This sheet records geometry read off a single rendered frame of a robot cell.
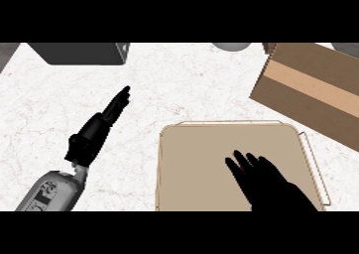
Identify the brown cardboard box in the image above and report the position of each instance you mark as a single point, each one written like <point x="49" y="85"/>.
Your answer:
<point x="313" y="89"/>

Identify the grey round object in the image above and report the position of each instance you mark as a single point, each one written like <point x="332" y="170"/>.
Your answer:
<point x="230" y="46"/>

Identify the dark grey appliance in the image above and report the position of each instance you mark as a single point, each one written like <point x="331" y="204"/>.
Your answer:
<point x="81" y="53"/>

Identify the beige tray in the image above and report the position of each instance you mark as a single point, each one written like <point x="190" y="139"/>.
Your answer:
<point x="235" y="165"/>

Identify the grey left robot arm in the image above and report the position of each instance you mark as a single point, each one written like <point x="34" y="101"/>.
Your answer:
<point x="52" y="190"/>

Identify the grey slab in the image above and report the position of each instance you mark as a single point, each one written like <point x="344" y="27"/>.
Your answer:
<point x="351" y="49"/>

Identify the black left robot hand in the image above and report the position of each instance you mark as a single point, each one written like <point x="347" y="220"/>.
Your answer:
<point x="90" y="135"/>

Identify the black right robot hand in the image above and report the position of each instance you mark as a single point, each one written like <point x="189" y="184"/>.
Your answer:
<point x="272" y="187"/>

